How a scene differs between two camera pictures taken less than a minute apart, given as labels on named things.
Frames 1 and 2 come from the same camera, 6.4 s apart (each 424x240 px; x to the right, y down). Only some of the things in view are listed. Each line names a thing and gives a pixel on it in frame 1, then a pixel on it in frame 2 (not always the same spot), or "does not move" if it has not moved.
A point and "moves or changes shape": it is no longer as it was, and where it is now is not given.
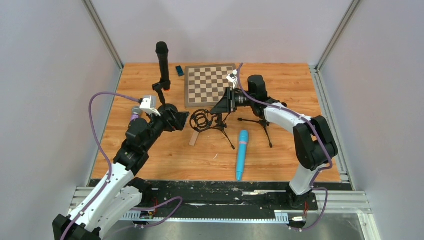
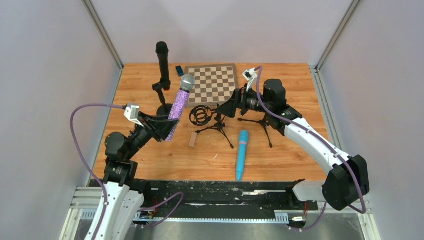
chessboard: (205, 85) does not move
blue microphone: (243, 143) does not move
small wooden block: (194, 138) does not move
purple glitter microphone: (136, 113) moves or changes shape
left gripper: (173, 117) → (151, 126)
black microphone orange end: (162, 49) does not move
